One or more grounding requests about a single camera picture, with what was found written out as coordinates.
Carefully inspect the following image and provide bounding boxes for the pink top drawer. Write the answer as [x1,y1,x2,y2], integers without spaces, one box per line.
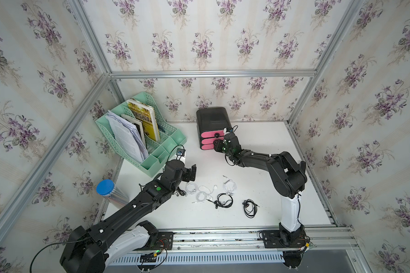
[200,130,224,139]

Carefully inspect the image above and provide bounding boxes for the black pink drawer cabinet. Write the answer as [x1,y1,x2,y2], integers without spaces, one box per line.
[196,107,232,150]

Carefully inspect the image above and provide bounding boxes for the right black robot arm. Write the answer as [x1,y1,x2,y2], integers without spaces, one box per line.
[213,131,308,245]

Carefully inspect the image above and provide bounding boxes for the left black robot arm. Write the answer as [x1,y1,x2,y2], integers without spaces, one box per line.
[60,159,197,273]

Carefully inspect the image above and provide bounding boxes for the white earphones left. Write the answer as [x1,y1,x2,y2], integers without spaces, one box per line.
[185,182,198,195]

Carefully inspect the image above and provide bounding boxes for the white earphones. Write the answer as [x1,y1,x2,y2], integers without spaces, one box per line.
[223,176,237,196]
[185,182,198,195]
[194,185,218,203]

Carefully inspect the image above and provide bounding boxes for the black earphones left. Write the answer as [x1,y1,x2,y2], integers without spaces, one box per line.
[175,187,187,196]

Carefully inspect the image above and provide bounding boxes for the black earphones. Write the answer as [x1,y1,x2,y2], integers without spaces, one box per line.
[242,199,259,219]
[175,187,187,196]
[206,193,233,209]

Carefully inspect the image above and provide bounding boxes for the white earphones middle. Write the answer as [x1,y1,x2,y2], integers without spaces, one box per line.
[194,185,218,203]

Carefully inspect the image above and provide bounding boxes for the white earphones right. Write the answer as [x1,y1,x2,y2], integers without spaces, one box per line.
[223,176,237,196]

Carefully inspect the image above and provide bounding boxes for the black earphones middle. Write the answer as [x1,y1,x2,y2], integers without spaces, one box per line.
[206,193,233,209]

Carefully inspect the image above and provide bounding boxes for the black earphones right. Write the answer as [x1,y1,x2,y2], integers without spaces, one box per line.
[242,199,259,219]

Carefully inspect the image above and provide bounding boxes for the green plastic file organizer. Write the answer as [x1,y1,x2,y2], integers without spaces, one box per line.
[96,92,186,177]

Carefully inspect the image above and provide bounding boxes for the yellow book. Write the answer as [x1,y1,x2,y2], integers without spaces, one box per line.
[126,99,161,142]

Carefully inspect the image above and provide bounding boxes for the white paper stack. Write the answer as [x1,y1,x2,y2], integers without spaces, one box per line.
[105,111,149,163]

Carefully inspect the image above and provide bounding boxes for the blue lid plastic jar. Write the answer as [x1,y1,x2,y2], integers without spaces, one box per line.
[96,179,129,208]

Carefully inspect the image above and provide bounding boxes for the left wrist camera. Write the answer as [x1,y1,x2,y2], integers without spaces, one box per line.
[175,148,186,162]

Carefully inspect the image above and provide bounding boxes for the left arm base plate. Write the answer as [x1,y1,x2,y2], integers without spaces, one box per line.
[137,232,174,251]

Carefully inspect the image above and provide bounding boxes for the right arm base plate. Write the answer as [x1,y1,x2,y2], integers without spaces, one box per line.
[259,226,310,249]

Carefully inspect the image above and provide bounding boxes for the aluminium front rail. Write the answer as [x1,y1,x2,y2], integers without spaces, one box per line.
[115,226,358,254]

